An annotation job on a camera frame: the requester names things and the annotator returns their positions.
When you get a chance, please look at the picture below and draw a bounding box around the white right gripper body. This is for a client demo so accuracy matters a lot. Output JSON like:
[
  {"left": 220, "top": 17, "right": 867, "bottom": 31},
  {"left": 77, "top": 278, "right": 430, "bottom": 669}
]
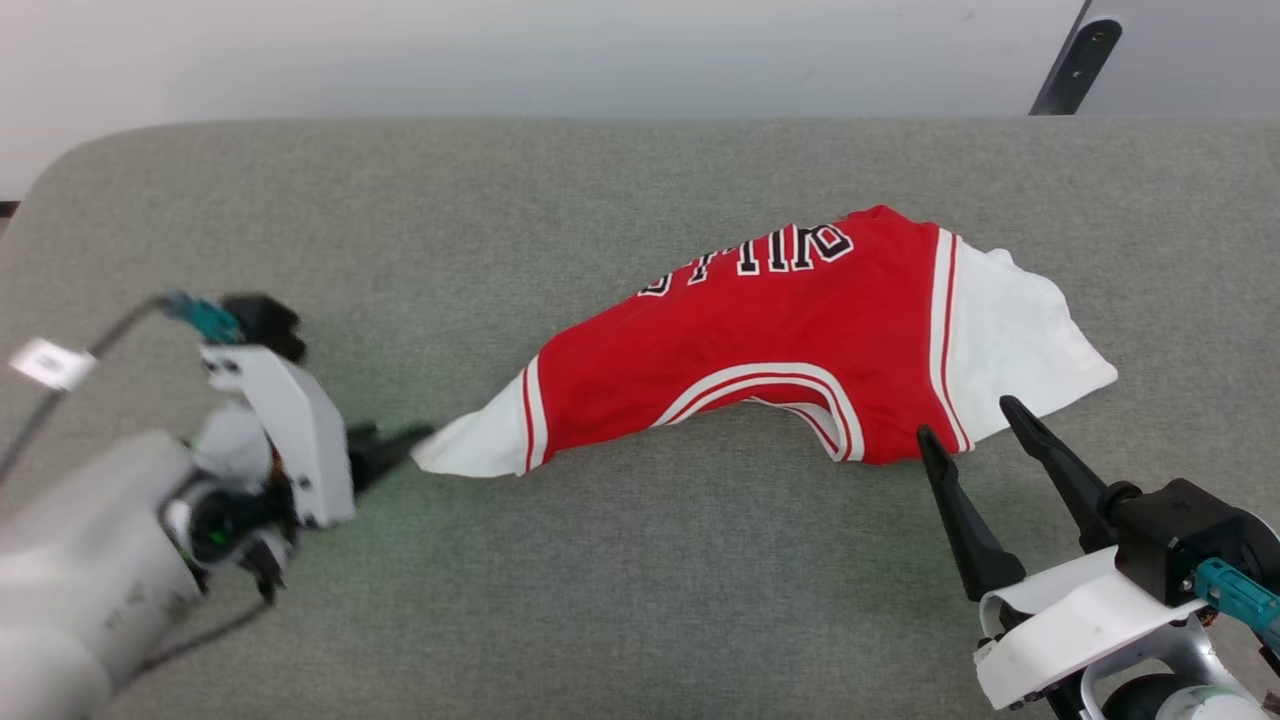
[{"left": 974, "top": 547, "right": 1211, "bottom": 711}]

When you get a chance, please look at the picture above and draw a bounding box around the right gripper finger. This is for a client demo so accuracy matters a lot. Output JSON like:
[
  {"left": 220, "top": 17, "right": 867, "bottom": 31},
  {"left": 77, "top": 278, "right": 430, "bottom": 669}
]
[
  {"left": 916, "top": 424, "right": 1028, "bottom": 602},
  {"left": 1000, "top": 395, "right": 1123, "bottom": 554}
]

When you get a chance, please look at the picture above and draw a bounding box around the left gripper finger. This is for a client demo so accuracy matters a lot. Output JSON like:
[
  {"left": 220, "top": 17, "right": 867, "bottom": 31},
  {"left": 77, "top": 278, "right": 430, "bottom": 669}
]
[
  {"left": 352, "top": 426, "right": 437, "bottom": 494},
  {"left": 345, "top": 420, "right": 401, "bottom": 457}
]

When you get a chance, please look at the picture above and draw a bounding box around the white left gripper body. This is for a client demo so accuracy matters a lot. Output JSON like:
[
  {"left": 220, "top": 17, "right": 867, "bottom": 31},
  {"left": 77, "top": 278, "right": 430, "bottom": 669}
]
[{"left": 200, "top": 344, "right": 358, "bottom": 529}]

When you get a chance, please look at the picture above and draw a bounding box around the red and white basketball jersey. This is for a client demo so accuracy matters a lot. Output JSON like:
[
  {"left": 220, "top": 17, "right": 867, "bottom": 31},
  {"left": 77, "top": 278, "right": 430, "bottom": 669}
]
[{"left": 412, "top": 205, "right": 1119, "bottom": 479}]

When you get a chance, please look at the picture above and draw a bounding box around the grey partition panel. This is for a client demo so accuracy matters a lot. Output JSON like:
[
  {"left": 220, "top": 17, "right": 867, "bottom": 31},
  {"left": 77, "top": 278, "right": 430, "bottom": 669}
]
[{"left": 1075, "top": 0, "right": 1280, "bottom": 119}]

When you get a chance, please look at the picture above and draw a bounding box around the dark panel edge strip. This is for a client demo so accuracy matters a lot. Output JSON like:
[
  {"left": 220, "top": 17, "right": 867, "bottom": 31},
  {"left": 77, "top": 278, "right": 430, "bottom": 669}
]
[{"left": 1029, "top": 0, "right": 1097, "bottom": 116}]

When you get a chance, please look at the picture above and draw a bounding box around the teal left cable connector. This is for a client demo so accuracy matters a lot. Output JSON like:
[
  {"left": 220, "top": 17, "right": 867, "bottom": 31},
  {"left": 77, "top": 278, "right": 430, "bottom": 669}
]
[{"left": 163, "top": 291, "right": 243, "bottom": 344}]

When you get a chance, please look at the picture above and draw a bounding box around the teal cable connector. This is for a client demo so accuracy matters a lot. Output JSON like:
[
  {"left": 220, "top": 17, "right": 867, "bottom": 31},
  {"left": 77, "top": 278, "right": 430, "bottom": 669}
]
[
  {"left": 163, "top": 291, "right": 243, "bottom": 344},
  {"left": 1193, "top": 557, "right": 1280, "bottom": 643}
]

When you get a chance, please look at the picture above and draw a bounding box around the teal right cable connector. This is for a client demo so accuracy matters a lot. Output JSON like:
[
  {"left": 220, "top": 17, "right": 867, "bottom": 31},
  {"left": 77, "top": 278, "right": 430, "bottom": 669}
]
[{"left": 1193, "top": 557, "right": 1280, "bottom": 643}]

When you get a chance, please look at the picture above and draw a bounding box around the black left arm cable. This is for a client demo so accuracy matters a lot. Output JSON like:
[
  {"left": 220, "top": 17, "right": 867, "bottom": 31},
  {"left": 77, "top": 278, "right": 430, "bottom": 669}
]
[{"left": 0, "top": 295, "right": 173, "bottom": 483}]

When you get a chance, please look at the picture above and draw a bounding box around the white cable label tag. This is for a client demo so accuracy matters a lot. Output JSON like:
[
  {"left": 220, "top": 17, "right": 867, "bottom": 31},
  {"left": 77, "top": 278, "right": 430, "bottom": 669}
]
[{"left": 8, "top": 337, "right": 98, "bottom": 392}]

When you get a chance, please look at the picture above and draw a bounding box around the black metal wall bracket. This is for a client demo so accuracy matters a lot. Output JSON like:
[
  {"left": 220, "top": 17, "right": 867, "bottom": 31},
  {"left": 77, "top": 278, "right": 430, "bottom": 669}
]
[{"left": 1040, "top": 15, "right": 1123, "bottom": 116}]

